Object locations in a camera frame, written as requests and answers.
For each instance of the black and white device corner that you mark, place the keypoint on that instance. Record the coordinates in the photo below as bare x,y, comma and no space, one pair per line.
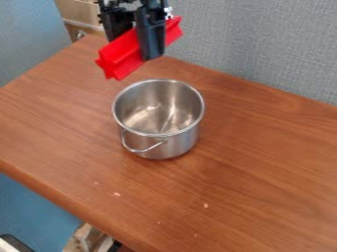
11,244

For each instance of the stainless steel pot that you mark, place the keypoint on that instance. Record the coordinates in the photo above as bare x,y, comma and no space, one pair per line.
160,114

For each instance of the red plastic block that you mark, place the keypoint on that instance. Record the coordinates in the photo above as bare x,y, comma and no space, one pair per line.
120,57

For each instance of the light wooden frame under table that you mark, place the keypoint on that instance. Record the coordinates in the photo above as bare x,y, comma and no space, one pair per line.
89,239

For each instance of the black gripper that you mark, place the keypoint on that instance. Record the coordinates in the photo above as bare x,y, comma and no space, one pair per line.
150,13

